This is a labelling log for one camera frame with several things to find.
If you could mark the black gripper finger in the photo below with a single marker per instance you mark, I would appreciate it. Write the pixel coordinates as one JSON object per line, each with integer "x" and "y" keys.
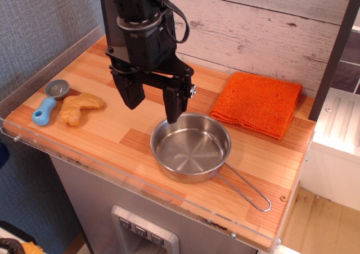
{"x": 175, "y": 103}
{"x": 129, "y": 88}

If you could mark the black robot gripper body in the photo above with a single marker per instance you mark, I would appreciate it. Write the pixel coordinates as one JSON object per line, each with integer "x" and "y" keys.
{"x": 149, "y": 55}

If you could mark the orange cloth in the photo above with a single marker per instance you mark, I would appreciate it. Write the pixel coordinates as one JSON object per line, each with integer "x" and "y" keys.
{"x": 261, "y": 104}

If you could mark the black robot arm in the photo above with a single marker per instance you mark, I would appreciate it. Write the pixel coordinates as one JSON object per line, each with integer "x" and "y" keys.
{"x": 139, "y": 10}

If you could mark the stainless steel pan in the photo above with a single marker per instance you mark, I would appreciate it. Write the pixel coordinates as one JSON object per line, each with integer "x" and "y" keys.
{"x": 194, "y": 149}

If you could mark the yellow toy chicken piece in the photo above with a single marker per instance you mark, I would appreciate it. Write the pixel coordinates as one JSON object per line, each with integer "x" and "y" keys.
{"x": 73, "y": 105}

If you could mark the clear acrylic edge guard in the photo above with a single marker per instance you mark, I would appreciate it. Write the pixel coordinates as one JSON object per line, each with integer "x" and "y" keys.
{"x": 192, "y": 200}

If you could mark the grey toy cabinet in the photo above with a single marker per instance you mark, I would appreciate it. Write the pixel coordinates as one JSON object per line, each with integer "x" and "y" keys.
{"x": 92, "y": 197}

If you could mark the silver dispenser panel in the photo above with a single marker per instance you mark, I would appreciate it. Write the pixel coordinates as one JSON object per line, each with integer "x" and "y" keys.
{"x": 139, "y": 235}

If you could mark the white toy sink unit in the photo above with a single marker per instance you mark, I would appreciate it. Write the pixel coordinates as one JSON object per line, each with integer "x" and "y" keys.
{"x": 331, "y": 169}

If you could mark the orange object bottom left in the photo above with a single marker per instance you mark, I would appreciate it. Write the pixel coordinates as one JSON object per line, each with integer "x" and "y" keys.
{"x": 14, "y": 246}

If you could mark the dark grey left post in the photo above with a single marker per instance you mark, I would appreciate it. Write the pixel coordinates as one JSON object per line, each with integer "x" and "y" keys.
{"x": 114, "y": 35}

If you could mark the dark grey post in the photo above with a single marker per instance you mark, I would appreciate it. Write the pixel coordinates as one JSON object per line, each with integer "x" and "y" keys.
{"x": 334, "y": 59}
{"x": 114, "y": 35}

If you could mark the blue handled grey scoop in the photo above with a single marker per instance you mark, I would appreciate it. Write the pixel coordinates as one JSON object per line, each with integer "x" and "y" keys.
{"x": 55, "y": 90}

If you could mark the dark grey right post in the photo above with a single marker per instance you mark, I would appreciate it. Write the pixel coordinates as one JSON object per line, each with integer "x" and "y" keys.
{"x": 334, "y": 59}

